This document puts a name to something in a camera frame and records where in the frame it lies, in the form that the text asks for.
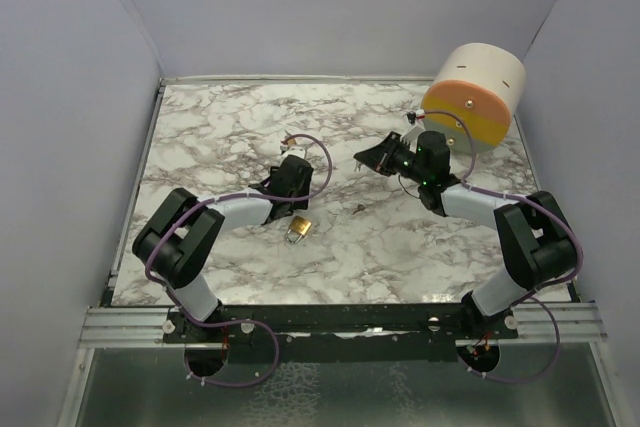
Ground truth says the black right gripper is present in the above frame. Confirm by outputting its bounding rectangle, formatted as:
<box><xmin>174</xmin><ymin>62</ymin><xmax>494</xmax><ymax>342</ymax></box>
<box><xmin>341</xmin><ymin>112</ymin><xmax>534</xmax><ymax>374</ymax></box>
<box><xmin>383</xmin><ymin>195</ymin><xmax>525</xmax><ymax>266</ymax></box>
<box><xmin>355</xmin><ymin>132</ymin><xmax>428</xmax><ymax>185</ymax></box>

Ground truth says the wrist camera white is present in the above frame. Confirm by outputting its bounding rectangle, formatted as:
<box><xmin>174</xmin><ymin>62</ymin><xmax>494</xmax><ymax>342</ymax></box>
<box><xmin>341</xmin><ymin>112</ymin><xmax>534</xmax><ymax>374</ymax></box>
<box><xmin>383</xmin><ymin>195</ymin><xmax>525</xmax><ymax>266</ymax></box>
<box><xmin>402</xmin><ymin>110</ymin><xmax>425</xmax><ymax>144</ymax></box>
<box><xmin>280</xmin><ymin>143</ymin><xmax>307</xmax><ymax>160</ymax></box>

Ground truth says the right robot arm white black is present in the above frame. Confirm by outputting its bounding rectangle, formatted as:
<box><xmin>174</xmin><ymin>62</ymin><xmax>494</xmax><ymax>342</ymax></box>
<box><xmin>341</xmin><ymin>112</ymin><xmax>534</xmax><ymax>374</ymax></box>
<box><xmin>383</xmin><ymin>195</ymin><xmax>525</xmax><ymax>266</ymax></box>
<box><xmin>354</xmin><ymin>131</ymin><xmax>582</xmax><ymax>338</ymax></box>

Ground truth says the larger brass padlock near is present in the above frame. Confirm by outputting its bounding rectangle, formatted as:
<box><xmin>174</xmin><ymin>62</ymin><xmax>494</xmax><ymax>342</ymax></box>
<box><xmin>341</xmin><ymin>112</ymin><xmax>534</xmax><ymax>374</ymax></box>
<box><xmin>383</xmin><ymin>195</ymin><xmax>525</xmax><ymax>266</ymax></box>
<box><xmin>285</xmin><ymin>216</ymin><xmax>313</xmax><ymax>244</ymax></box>

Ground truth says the small dark key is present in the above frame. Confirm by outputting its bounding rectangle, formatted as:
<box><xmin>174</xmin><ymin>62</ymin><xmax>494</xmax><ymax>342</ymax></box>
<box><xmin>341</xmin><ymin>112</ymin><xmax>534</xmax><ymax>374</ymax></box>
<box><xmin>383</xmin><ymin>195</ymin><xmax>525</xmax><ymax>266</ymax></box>
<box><xmin>352</xmin><ymin>204</ymin><xmax>365</xmax><ymax>215</ymax></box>

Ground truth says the round mini drawer cabinet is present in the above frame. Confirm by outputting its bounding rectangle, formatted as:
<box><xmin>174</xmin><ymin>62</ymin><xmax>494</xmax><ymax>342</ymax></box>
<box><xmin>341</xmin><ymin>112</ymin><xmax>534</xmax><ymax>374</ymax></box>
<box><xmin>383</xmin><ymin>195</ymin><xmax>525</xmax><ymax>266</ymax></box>
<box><xmin>421</xmin><ymin>43</ymin><xmax>526</xmax><ymax>153</ymax></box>

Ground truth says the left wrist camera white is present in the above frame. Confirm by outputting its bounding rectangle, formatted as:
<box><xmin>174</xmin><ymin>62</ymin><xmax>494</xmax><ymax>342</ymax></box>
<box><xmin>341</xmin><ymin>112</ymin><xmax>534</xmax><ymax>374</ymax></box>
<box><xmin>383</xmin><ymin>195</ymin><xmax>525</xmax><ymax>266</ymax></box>
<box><xmin>280</xmin><ymin>143</ymin><xmax>307</xmax><ymax>160</ymax></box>

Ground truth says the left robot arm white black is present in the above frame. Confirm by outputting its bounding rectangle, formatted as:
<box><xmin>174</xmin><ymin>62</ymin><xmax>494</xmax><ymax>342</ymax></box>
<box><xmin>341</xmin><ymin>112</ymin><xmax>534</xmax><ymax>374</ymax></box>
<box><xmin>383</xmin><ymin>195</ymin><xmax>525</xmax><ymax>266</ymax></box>
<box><xmin>132</xmin><ymin>155</ymin><xmax>314</xmax><ymax>342</ymax></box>

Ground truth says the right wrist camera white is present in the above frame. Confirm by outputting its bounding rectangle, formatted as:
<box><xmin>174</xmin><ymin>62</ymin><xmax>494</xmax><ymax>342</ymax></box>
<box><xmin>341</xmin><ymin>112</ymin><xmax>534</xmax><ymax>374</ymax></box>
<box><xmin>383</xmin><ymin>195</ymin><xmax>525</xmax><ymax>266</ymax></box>
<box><xmin>402</xmin><ymin>110</ymin><xmax>425</xmax><ymax>144</ymax></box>

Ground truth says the aluminium frame rail front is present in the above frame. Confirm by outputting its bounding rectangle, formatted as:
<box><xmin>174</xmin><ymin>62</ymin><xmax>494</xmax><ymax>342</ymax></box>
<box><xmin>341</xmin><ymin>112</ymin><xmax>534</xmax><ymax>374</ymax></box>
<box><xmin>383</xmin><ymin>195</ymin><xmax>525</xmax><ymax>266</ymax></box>
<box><xmin>79</xmin><ymin>302</ymin><xmax>608</xmax><ymax>349</ymax></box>

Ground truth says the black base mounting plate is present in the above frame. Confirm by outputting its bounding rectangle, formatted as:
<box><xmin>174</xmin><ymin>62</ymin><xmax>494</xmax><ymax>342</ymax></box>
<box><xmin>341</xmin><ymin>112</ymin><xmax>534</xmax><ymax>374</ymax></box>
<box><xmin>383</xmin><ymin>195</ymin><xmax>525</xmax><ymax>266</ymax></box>
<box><xmin>163</xmin><ymin>303</ymin><xmax>518</xmax><ymax>364</ymax></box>

